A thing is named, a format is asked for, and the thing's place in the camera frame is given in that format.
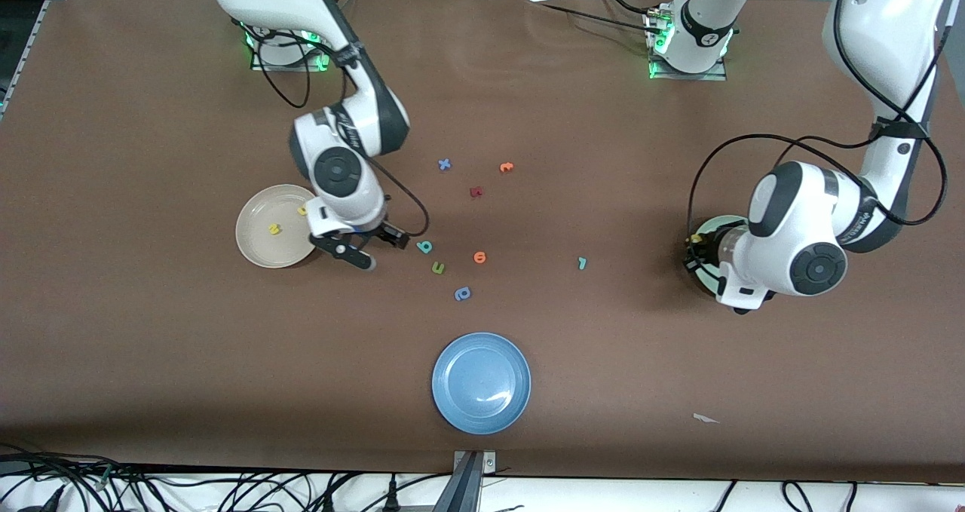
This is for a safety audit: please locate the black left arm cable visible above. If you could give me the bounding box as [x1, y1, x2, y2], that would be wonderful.
[686, 0, 965, 250]

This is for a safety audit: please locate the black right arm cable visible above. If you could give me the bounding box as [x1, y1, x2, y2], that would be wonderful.
[253, 26, 431, 243]

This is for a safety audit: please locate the pale green round plate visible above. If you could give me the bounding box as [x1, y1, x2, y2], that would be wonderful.
[691, 216, 752, 296]

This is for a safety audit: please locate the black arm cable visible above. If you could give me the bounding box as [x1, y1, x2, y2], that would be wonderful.
[253, 26, 431, 243]
[686, 0, 965, 250]

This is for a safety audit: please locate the black table cable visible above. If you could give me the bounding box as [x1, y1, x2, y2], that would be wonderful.
[539, 2, 658, 35]
[599, 0, 664, 17]

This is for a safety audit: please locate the beige brown round plate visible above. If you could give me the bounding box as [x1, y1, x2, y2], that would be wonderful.
[235, 184, 318, 269]

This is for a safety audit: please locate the grey metal table bracket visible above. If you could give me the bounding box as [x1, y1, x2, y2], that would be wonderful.
[433, 450, 498, 512]

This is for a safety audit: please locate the blue round plate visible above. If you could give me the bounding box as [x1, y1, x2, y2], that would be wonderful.
[431, 333, 532, 435]

